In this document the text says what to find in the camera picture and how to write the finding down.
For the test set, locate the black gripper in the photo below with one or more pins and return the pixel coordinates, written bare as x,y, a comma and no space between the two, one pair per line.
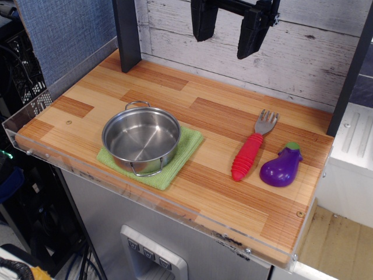
257,18

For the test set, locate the stainless steel pot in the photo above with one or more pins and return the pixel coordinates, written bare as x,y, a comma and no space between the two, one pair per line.
142,139

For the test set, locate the purple toy eggplant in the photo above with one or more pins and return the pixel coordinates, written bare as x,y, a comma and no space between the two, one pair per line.
281,171

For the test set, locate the clear acrylic table guard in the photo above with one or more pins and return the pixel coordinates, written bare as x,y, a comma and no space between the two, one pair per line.
223,229

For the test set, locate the dark grey post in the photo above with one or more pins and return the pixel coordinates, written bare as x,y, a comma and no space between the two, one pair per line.
352,75
127,33

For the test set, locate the black plastic crate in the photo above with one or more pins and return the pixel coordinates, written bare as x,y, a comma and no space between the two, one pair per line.
22,81

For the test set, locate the dark grey left post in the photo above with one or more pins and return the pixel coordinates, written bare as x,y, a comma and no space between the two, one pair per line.
127,33

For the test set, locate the dark grey right post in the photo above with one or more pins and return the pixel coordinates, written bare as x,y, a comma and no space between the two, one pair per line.
352,75

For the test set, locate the silver toy fridge dispenser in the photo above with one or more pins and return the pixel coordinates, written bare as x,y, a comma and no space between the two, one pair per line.
150,260

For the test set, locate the green folded cloth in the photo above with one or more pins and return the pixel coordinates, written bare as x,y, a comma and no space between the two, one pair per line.
188,144

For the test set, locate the white toy sink unit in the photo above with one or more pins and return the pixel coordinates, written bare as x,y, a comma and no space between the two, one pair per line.
345,186

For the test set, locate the fork with red handle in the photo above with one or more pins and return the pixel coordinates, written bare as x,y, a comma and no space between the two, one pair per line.
245,158

